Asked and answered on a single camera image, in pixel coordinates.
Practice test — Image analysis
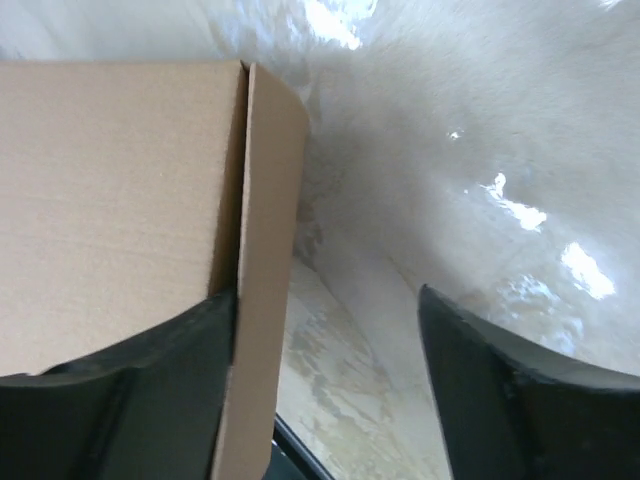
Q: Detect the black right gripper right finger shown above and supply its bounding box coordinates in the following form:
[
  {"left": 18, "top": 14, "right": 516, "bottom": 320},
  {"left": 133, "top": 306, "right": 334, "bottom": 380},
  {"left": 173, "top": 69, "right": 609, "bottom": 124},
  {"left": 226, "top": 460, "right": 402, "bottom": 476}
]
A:
[{"left": 418, "top": 285, "right": 639, "bottom": 479}]

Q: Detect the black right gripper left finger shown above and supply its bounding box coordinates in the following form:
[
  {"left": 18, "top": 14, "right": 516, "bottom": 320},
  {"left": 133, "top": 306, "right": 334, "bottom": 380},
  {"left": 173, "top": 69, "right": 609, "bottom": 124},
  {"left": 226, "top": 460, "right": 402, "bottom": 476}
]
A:
[{"left": 1, "top": 290, "right": 237, "bottom": 479}]

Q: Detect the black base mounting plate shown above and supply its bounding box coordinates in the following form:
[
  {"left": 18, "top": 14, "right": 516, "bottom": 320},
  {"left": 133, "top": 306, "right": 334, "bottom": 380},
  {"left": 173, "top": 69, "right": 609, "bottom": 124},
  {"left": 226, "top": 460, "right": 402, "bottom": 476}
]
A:
[{"left": 263, "top": 414, "right": 334, "bottom": 480}]

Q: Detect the cardboard box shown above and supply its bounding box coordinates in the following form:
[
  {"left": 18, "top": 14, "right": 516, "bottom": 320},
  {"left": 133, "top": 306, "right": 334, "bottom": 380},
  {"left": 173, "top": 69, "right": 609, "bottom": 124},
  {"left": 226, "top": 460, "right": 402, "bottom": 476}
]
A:
[{"left": 1, "top": 61, "right": 309, "bottom": 479}]

